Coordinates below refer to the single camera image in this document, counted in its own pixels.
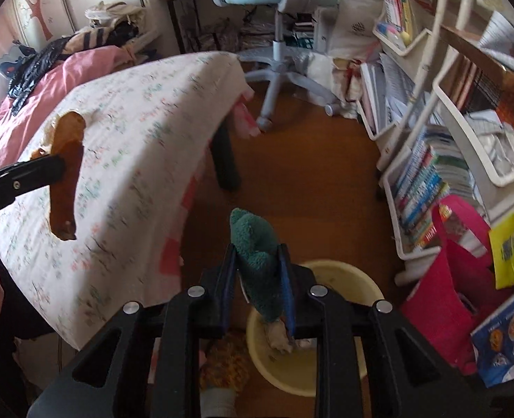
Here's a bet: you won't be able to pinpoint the white paper shopping bag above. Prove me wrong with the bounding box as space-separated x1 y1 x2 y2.
327 0 384 57

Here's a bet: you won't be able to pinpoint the crumpled white paper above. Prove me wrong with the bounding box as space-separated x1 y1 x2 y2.
466 109 514 179

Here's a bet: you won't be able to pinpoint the yellow knit slipper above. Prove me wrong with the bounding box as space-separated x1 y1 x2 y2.
198 330 251 395

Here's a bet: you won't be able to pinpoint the printed paper sheet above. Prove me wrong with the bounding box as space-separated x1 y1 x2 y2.
478 9 514 72

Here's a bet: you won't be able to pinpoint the green plush toy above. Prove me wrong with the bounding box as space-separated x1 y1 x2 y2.
230 208 284 323

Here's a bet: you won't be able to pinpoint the white wide rolling cart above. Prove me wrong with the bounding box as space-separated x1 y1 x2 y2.
376 0 514 286

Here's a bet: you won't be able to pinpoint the black table leg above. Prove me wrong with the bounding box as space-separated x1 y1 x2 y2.
211 117 241 191

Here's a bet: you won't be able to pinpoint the blue cartoon cushion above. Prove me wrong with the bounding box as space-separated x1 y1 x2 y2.
0 44 36 77

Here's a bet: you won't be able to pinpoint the yellow plastic bin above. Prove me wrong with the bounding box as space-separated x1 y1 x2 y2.
246 260 382 397

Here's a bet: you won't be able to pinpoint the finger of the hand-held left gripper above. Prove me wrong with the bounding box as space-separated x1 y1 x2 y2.
0 154 66 227

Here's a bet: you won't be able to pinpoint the black metal rack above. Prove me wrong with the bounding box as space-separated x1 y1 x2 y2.
168 0 223 55

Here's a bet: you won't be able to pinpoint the floral tote bag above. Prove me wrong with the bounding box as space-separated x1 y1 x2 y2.
333 56 362 101

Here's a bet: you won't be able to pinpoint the pile of white papers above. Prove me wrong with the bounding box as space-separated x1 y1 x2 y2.
359 52 416 136

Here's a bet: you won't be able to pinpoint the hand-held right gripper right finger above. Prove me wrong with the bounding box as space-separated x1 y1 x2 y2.
279 244 493 418

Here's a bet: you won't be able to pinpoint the row of colourful books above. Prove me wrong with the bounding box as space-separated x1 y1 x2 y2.
390 126 473 251

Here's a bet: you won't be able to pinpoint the blue printed book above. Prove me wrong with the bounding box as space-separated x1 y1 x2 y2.
470 279 514 388

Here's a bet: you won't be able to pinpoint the floral tablecloth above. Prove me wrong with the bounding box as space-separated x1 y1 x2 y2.
0 51 251 351

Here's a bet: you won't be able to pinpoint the upright red yellow books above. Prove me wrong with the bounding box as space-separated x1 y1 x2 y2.
381 0 414 40

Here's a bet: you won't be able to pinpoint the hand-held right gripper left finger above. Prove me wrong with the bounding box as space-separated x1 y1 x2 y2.
26 244 240 418

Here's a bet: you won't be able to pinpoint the magenta fabric bag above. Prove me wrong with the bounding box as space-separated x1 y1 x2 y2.
400 195 495 375

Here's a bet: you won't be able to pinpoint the cream canvas bag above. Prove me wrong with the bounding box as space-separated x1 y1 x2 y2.
85 2 147 31

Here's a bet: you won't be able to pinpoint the beige navy striped cloth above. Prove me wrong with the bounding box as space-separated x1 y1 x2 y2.
68 26 140 51

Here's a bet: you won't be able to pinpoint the black puffer jacket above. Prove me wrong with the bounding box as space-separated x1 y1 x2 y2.
7 37 72 116

